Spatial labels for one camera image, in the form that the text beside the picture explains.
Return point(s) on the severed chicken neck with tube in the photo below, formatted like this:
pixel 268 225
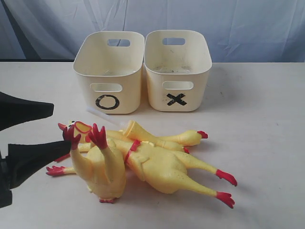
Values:
pixel 131 129

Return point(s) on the cream bin marked O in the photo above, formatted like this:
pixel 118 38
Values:
pixel 108 67

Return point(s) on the yellow rubber chicken underneath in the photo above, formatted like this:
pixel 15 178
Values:
pixel 174 142

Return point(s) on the headless yellow rubber chicken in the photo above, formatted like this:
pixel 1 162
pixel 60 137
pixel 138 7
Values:
pixel 103 168

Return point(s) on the white backdrop curtain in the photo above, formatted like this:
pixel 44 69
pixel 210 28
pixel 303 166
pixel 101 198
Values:
pixel 235 30

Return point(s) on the cream bin marked X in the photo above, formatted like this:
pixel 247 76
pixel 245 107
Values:
pixel 177 64

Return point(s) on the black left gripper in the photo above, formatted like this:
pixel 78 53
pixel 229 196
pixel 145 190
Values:
pixel 24 160

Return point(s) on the yellow rubber chicken with head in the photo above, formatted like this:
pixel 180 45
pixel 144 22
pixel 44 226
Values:
pixel 166 170

